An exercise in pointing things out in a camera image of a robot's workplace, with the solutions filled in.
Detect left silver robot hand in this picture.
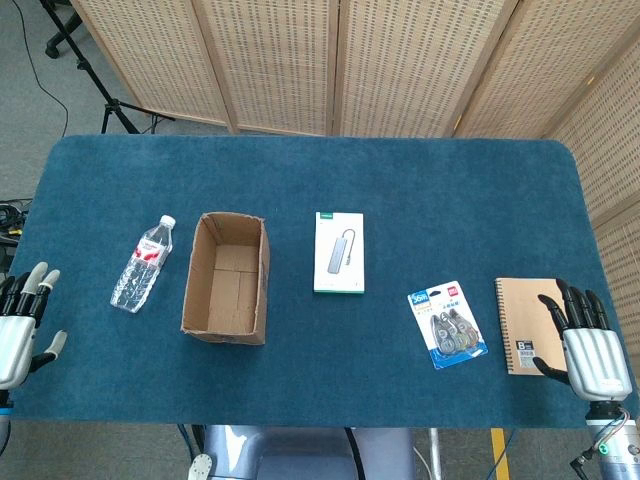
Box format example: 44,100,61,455
0,261,69,392

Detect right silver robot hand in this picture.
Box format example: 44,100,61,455
531,278,634,402

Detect clear plastic water bottle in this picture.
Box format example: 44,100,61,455
109,214,178,315

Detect open cardboard box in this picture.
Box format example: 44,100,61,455
180,211,272,346

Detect white USB hub box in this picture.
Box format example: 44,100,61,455
313,210,366,295

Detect kraft spiral notebook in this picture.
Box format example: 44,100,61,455
494,277,571,376

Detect blue correction tape pack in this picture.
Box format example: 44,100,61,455
406,280,490,371

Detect black tripod stand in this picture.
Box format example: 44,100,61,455
39,0,176,135

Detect blue table mat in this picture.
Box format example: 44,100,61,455
0,133,640,430

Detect robot torso base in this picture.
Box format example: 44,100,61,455
187,424,416,480

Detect black chair caster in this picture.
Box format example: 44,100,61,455
44,12,84,60

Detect woven folding screen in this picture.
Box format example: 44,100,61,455
69,0,640,359

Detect cable bundle on floor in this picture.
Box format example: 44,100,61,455
0,198,34,274

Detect black floor cable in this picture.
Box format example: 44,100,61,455
10,0,70,139

